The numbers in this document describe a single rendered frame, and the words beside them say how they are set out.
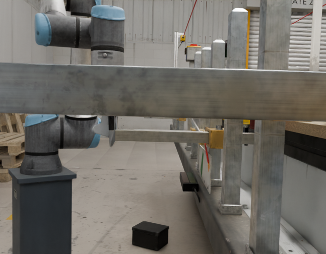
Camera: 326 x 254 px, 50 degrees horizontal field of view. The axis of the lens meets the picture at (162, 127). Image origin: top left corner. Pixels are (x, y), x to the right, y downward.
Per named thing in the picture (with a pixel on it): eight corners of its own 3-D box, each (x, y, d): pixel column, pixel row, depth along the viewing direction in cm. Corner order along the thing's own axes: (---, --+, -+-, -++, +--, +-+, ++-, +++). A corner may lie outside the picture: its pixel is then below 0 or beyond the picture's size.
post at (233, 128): (222, 231, 77) (231, 6, 73) (219, 225, 80) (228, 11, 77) (238, 231, 77) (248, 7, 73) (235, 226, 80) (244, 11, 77)
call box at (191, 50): (186, 61, 172) (187, 45, 172) (185, 63, 179) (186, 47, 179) (200, 61, 172) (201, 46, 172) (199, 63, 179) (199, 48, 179)
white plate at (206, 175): (208, 193, 93) (209, 156, 92) (197, 174, 119) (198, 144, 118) (210, 193, 93) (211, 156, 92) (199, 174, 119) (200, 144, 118)
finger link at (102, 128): (93, 145, 98) (94, 113, 97) (115, 146, 98) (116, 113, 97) (91, 147, 95) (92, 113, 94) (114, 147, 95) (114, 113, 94)
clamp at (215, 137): (209, 148, 93) (210, 129, 93) (203, 142, 107) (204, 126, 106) (231, 149, 93) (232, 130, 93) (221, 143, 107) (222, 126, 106)
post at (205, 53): (197, 181, 126) (202, 46, 123) (196, 179, 130) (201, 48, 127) (207, 181, 126) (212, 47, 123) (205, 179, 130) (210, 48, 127)
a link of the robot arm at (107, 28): (121, 12, 102) (129, 3, 92) (120, 56, 103) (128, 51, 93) (88, 8, 99) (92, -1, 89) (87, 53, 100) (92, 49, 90)
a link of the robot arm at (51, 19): (37, -23, 150) (33, 11, 94) (67, -19, 154) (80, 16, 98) (37, 4, 155) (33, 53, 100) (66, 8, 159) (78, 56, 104)
